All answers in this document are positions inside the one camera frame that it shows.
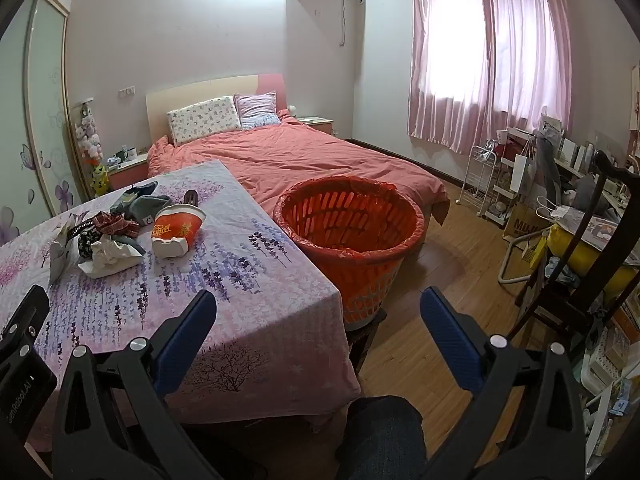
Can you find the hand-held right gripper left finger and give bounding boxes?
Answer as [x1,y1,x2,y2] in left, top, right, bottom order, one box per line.
[51,289,236,480]

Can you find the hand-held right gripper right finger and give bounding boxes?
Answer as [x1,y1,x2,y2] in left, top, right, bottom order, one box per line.
[419,286,588,480]

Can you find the plastic lattice basket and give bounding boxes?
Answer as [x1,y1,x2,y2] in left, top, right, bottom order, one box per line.
[273,176,426,331]

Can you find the white tissue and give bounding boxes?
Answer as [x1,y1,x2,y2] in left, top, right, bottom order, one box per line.
[77,235,146,277]

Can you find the orange paper noodle cup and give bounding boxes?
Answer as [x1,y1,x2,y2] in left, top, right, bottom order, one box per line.
[151,204,207,259]

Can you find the light grey sock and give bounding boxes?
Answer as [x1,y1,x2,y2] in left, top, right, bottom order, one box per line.
[125,195,173,226]

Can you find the red plaid bow hair tie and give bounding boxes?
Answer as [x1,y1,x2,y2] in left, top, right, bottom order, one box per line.
[67,211,141,241]

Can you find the black daisy print cloth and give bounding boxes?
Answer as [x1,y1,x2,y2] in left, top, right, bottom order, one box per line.
[75,232,97,261]

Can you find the orange plastic basket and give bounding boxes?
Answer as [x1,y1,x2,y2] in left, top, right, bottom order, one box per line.
[273,176,426,322]

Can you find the dark grey sock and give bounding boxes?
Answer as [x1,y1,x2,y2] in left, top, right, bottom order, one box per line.
[110,182,158,211]

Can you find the printed floral tablecloth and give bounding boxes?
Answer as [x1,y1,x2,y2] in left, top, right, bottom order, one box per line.
[0,160,362,456]

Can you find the dark wooden stool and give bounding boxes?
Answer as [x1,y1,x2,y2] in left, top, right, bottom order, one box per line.
[345,307,389,376]

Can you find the person's leg dark trousers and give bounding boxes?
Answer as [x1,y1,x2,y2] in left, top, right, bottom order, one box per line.
[345,395,428,480]

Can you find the brown paper bag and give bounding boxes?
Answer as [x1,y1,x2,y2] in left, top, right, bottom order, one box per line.
[502,200,551,247]

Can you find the yellow plastic tub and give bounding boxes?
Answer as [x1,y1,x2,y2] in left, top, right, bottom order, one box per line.
[547,225,637,303]

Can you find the white storage cart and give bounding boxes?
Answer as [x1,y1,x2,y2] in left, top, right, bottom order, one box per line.
[492,127,537,227]

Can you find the dark wooden chair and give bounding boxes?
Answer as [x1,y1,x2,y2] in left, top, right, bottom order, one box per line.
[510,150,640,357]

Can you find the pink nightstand with clutter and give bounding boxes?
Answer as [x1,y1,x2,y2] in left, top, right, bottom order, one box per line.
[107,152,150,192]

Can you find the white paper bag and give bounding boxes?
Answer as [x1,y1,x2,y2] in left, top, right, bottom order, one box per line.
[511,154,536,196]

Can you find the yellow green plush toy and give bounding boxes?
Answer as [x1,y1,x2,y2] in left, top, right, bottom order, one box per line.
[91,164,110,197]

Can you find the grey hanging garment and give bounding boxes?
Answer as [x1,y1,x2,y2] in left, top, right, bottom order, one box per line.
[534,122,567,207]

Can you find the coral bed duvet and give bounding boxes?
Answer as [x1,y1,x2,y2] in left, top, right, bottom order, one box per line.
[147,114,448,227]

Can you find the floral white pillow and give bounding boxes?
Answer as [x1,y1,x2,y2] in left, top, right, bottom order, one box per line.
[166,95,242,147]

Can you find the hanging column of plush toys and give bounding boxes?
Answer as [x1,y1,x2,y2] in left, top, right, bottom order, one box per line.
[75,102,104,166]

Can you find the pink striped pillow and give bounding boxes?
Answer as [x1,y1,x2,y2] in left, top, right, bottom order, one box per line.
[234,91,282,128]

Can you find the beige and pink headboard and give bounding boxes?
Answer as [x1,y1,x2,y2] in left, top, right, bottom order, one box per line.
[145,73,290,148]

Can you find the floral sliding door wardrobe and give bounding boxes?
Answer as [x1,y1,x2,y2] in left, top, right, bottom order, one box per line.
[0,0,90,247]

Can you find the pink bare nightstand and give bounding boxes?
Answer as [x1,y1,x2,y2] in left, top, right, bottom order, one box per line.
[297,116,334,136]

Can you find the pink curtain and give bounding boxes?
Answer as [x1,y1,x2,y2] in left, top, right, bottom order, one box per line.
[409,0,573,154]

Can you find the white wire rack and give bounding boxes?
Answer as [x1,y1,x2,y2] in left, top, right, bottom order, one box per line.
[460,144,499,218]

